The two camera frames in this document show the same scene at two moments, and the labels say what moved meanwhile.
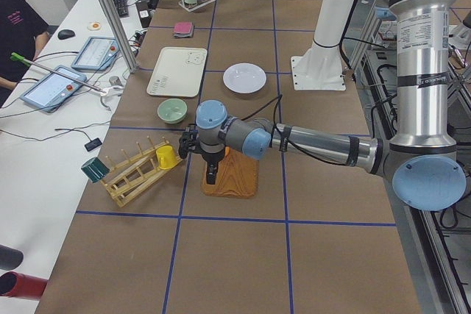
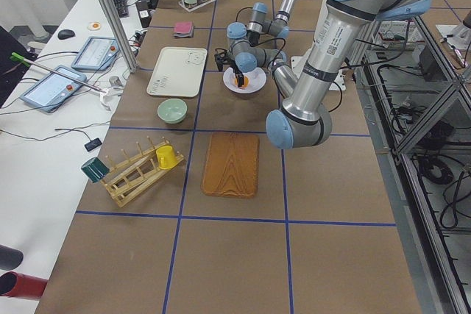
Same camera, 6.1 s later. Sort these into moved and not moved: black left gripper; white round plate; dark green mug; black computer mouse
Moved: black left gripper
Not moved: dark green mug; black computer mouse; white round plate
